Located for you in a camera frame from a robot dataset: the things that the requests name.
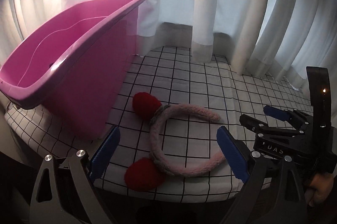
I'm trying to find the pink fluffy strawberry headband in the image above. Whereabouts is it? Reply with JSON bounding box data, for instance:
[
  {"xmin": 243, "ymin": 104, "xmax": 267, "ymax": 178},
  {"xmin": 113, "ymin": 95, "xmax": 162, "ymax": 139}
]
[{"xmin": 124, "ymin": 92, "xmax": 225, "ymax": 192}]

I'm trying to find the person's hand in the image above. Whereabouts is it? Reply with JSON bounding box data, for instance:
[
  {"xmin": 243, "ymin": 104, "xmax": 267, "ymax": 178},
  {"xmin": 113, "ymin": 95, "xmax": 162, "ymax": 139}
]
[{"xmin": 304, "ymin": 173, "xmax": 334, "ymax": 206}]

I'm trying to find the black grid white bedsheet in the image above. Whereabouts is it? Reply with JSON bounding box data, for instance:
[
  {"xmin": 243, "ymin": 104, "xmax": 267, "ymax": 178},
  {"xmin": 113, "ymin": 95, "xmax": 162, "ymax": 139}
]
[{"xmin": 1, "ymin": 47, "xmax": 312, "ymax": 203}]

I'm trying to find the pink plastic storage bin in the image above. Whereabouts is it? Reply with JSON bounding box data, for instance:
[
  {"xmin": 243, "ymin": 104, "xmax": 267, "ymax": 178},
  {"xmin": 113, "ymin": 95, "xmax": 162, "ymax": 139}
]
[{"xmin": 1, "ymin": 0, "xmax": 144, "ymax": 140}]

